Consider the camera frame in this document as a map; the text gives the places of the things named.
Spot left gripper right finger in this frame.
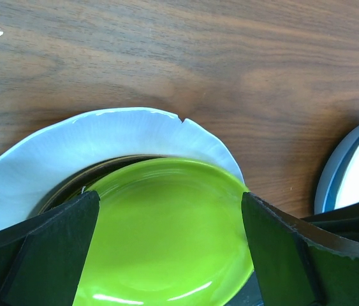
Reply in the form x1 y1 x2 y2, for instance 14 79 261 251
241 193 359 305

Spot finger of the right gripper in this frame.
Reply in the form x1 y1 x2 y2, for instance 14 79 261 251
304 203 359 242

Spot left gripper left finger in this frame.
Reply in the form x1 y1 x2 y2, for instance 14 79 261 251
0 191 99 305

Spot red-brown fluted plate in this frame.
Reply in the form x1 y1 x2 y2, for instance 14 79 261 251
36 154 167 214

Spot lime green plate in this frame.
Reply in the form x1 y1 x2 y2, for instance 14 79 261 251
73 158 253 305

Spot blue plate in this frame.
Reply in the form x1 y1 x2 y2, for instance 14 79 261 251
314 126 359 214

